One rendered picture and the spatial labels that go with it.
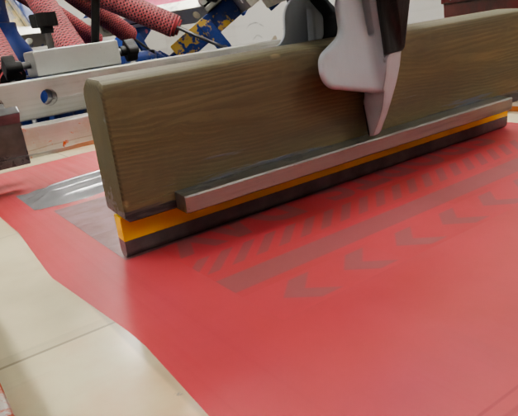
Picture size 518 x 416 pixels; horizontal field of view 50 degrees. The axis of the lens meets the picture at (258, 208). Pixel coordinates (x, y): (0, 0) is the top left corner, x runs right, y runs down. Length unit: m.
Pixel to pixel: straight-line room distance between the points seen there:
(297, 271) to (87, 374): 0.11
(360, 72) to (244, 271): 0.15
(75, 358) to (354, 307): 0.11
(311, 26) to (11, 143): 0.29
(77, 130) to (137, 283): 0.47
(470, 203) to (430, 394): 0.18
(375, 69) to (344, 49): 0.03
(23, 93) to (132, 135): 0.51
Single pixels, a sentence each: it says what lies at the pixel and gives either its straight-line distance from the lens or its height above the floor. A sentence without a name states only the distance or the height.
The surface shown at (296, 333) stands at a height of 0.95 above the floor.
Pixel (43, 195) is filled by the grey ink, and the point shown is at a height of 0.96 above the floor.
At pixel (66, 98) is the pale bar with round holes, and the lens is 0.81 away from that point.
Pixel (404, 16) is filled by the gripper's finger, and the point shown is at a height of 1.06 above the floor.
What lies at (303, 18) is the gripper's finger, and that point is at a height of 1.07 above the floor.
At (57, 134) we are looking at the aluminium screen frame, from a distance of 0.74.
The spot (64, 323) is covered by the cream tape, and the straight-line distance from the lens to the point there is 0.27.
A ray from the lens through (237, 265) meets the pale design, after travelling 0.29.
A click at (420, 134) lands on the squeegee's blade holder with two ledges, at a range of 0.41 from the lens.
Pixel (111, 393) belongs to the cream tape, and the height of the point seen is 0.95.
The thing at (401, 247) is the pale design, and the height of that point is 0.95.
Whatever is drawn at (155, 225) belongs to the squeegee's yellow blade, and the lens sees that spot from 0.33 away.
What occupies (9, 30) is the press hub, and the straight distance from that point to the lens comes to 1.39.
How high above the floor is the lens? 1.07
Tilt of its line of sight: 18 degrees down
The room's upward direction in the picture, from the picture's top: 8 degrees counter-clockwise
